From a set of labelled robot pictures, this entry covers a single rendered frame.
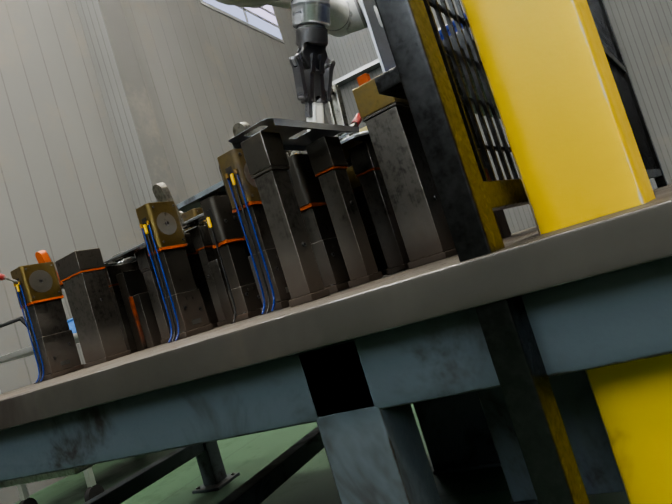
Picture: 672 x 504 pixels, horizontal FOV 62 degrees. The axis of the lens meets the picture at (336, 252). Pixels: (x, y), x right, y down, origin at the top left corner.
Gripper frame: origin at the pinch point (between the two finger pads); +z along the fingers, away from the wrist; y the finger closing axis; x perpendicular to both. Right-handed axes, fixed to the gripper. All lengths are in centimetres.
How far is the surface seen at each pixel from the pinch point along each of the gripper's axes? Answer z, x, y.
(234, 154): 8.1, 1.3, 25.1
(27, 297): 48, -89, 41
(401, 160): 10.5, 34.0, 11.4
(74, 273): 40, -68, 34
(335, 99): -5.7, -7.2, -14.9
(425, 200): 17.8, 38.8, 10.8
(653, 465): 39, 85, 41
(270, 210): 17.7, 26.1, 36.8
